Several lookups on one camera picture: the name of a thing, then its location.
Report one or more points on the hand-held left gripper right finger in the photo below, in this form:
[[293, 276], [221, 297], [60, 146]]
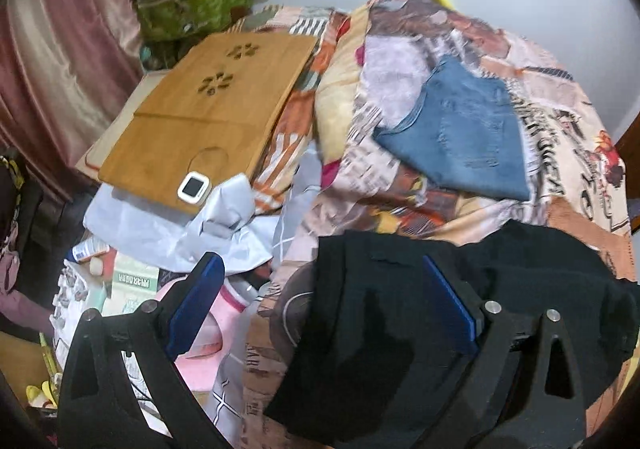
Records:
[[452, 304]]

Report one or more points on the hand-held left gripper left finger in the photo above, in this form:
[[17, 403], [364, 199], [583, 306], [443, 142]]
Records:
[[200, 299]]

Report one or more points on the black pants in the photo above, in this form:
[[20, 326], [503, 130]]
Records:
[[375, 329]]

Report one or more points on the green and white packet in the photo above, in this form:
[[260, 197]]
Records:
[[132, 284]]

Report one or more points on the pink cloth item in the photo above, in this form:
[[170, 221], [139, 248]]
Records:
[[210, 369]]

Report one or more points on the grey plastic bag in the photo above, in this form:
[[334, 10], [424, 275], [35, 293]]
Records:
[[150, 229]]

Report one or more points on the small white digital clock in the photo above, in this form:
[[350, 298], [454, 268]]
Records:
[[192, 188]]

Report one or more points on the white tube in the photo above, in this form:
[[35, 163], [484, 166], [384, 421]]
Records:
[[87, 250]]

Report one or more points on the folded blue jeans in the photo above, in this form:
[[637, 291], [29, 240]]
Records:
[[460, 129]]

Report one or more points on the wooden lap desk board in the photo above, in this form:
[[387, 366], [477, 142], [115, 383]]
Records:
[[215, 119]]

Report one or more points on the beige board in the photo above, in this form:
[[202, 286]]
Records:
[[107, 139]]

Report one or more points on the dark clothing pile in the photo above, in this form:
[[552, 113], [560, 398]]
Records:
[[15, 209]]

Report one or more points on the wooden headboard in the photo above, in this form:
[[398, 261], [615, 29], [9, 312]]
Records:
[[631, 179]]

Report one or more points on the printed blanket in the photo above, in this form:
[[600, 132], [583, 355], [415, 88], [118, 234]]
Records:
[[400, 64]]

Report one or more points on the pink striped curtain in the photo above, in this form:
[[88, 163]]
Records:
[[65, 54]]

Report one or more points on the green patterned bag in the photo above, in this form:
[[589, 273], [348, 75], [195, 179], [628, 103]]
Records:
[[200, 4]]

